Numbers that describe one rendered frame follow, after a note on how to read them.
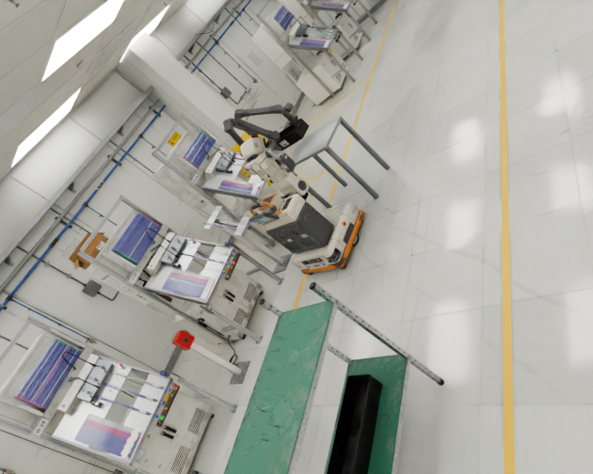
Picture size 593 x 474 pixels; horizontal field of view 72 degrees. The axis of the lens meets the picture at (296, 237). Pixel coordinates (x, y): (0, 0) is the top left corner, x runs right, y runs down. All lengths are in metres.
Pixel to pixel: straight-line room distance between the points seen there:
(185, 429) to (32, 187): 3.54
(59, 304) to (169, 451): 2.39
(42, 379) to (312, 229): 2.56
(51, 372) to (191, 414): 1.27
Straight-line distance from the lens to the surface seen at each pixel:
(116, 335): 5.82
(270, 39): 7.83
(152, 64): 7.06
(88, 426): 4.01
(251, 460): 2.02
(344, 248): 3.87
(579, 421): 2.33
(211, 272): 4.31
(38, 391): 4.07
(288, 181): 3.89
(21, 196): 6.01
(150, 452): 4.20
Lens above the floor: 2.08
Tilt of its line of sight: 24 degrees down
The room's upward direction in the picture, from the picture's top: 51 degrees counter-clockwise
